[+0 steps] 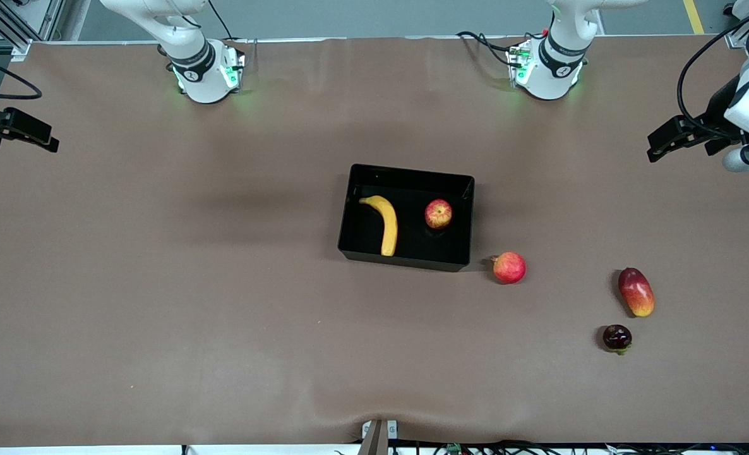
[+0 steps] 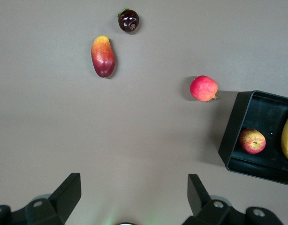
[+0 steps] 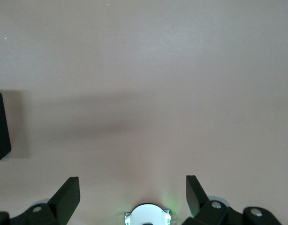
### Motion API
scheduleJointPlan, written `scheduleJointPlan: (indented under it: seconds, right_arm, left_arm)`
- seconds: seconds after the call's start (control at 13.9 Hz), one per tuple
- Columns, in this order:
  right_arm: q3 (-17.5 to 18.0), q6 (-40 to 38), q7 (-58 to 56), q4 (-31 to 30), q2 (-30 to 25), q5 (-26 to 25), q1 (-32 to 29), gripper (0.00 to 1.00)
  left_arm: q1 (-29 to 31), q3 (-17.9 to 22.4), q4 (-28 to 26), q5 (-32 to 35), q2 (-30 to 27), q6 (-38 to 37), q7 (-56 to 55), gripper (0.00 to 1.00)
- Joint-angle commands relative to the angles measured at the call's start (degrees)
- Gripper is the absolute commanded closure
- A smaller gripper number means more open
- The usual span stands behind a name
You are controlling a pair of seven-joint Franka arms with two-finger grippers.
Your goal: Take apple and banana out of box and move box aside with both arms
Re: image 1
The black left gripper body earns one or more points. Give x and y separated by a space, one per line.
720 105

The red yellow striped apple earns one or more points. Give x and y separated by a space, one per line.
438 213

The black plastic box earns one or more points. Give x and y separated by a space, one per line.
412 243

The yellow banana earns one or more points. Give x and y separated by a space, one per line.
388 227

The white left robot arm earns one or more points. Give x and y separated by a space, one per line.
551 76

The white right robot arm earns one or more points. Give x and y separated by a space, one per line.
201 76

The red yellow mango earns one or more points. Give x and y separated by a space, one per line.
636 292

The red round pomegranate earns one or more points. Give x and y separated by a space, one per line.
509 267

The dark purple mangosteen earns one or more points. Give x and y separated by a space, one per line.
617 337

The brown table cover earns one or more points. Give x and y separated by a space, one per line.
223 316

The green connector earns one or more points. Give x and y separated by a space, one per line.
454 448

